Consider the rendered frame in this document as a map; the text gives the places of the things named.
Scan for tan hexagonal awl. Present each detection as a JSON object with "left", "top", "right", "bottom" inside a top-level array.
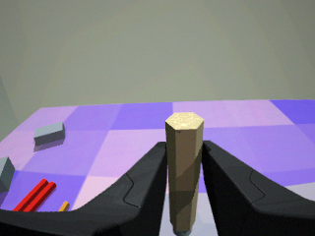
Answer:
[{"left": 165, "top": 113, "right": 204, "bottom": 236}]

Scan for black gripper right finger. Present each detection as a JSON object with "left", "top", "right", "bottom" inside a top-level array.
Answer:
[{"left": 201, "top": 141, "right": 315, "bottom": 236}]

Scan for red parallel bars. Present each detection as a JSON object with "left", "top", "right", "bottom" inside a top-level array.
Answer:
[{"left": 13, "top": 178, "right": 56, "bottom": 212}]

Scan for grey floor panel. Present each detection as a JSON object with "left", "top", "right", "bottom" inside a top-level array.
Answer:
[{"left": 158, "top": 182, "right": 315, "bottom": 236}]

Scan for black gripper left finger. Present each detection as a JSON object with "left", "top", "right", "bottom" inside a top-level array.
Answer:
[{"left": 0, "top": 142, "right": 168, "bottom": 236}]

